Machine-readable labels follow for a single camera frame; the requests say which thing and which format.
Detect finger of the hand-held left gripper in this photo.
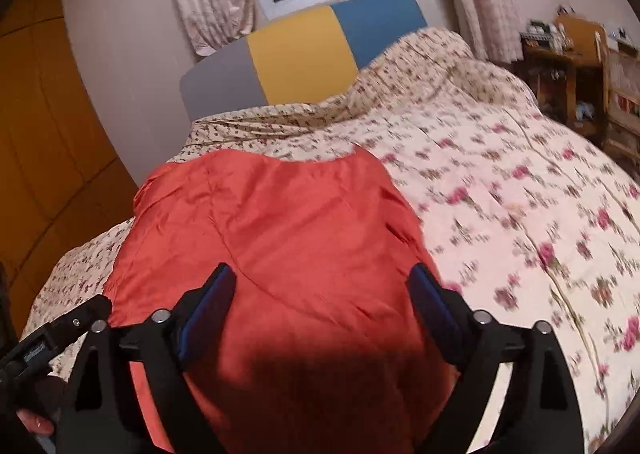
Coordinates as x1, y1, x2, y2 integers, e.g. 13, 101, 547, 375
21, 294, 113, 351

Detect wooden wardrobe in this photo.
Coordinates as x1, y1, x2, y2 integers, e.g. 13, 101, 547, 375
0, 0, 140, 335

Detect wooden shelf with clutter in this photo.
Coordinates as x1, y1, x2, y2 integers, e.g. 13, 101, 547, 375
517, 41, 608, 137

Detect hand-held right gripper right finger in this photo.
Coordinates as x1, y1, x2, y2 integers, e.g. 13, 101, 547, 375
409, 263, 586, 454

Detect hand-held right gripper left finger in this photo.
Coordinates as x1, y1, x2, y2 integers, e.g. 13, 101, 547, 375
57, 262, 237, 454

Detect floral quilt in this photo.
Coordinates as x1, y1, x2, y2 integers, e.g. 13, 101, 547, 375
27, 26, 640, 454

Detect person's left hand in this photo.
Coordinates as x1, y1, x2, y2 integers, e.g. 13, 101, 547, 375
15, 408, 55, 436

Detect orange puffer jacket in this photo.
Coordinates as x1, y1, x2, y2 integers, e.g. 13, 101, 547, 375
102, 144, 461, 454

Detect grey yellow blue headboard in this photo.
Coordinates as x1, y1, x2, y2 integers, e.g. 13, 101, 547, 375
180, 0, 430, 121

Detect wooden chair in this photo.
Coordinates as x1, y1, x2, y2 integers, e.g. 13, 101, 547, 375
554, 15, 612, 85

